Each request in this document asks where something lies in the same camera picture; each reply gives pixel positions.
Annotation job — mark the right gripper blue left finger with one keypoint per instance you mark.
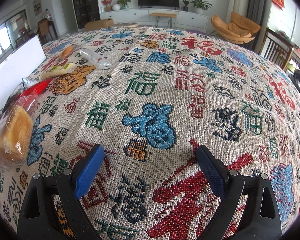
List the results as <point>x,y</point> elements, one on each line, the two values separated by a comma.
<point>38,218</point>

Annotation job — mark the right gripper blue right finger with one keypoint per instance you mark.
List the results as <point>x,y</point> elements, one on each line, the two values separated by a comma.
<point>260,219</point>

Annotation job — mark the packaged milk toast bread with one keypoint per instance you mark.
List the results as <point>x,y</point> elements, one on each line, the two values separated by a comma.
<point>16,126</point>

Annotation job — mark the blue white snack bag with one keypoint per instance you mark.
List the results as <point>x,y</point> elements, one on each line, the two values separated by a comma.
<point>27,83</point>

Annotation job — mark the red snack packet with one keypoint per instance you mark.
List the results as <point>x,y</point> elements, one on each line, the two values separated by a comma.
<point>35,90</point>

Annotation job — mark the white cardboard box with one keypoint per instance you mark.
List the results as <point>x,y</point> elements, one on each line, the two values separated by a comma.
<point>20,64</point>

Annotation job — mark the yellow green snack packet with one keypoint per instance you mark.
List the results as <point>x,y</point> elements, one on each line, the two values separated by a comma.
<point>57,70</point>

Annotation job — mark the patterned woven tablecloth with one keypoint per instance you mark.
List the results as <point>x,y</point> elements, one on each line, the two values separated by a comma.
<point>167,92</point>

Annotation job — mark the dark wooden chair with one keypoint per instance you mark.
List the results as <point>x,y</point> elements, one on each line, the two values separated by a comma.
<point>276,49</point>

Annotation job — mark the clear plastic snack pack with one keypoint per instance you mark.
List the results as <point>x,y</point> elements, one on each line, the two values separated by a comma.
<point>97,60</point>

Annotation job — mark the orange sausage snack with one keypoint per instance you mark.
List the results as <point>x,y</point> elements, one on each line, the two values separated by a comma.
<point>66,52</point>

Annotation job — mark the orange lounge chair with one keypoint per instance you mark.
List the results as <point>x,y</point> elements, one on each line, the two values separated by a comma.
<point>239,30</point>

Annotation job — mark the dining table with chairs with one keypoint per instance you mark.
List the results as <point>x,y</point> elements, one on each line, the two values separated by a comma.
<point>46,31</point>

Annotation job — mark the white tv cabinet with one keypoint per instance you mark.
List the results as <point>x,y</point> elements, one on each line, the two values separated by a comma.
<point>160,18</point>

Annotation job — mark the grey curtain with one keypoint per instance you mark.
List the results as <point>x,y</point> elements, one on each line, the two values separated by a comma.
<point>259,12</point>

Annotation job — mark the brown cardboard box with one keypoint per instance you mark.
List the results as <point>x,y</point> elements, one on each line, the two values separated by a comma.
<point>99,24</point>

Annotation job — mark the potted green plant right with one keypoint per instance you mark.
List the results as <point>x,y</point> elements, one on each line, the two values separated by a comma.
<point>201,6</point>

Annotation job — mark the potted green plant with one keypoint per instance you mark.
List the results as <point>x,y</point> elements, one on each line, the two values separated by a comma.
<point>124,4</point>
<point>201,6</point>

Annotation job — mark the round wooden cat scratcher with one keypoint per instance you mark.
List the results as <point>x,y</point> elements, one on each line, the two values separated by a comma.
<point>125,25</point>

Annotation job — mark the red flower vase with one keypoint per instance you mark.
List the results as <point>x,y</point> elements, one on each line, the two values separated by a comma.
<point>107,4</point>

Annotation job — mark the dark glass display cabinet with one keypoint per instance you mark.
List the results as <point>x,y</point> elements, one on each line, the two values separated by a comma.
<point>85,11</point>

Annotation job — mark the potted green plant left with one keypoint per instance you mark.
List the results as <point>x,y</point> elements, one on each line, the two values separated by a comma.
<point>124,4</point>

